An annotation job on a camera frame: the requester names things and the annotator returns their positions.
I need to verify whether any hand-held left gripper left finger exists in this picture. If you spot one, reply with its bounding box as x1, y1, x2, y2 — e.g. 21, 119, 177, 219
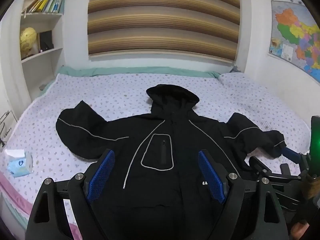
25, 149, 116, 240

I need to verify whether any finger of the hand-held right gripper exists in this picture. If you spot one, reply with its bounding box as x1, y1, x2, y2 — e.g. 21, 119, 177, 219
281, 147, 310, 166
249, 156, 283, 180

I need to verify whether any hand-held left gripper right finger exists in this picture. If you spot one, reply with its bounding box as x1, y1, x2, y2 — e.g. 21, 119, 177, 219
197, 149, 290, 240

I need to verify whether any black hooded jacket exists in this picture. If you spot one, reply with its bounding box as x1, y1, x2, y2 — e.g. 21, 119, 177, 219
55, 84, 286, 240

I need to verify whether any person's right forearm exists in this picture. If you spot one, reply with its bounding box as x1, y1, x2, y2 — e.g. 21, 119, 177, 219
290, 175, 320, 240

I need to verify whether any blue tissue box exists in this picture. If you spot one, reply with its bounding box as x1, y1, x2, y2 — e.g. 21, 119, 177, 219
5, 149, 33, 178

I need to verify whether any bed with floral sheet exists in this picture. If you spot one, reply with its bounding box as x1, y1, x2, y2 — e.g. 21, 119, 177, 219
0, 66, 312, 240

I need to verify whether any black box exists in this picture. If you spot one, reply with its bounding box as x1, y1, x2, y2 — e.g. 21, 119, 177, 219
38, 30, 54, 52

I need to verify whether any yellow globe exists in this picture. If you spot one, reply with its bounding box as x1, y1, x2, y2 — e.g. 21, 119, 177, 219
20, 27, 38, 59

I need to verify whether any white bookshelf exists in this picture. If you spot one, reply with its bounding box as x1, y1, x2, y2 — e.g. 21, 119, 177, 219
19, 0, 67, 100

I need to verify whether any brown striped window blind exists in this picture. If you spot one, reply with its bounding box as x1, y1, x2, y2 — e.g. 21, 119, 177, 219
87, 0, 241, 62

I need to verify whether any wire rack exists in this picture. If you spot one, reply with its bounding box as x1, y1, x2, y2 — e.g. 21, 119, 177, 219
0, 110, 15, 148

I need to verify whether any colourful wall map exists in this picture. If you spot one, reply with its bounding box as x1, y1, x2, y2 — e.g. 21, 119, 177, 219
269, 0, 320, 83

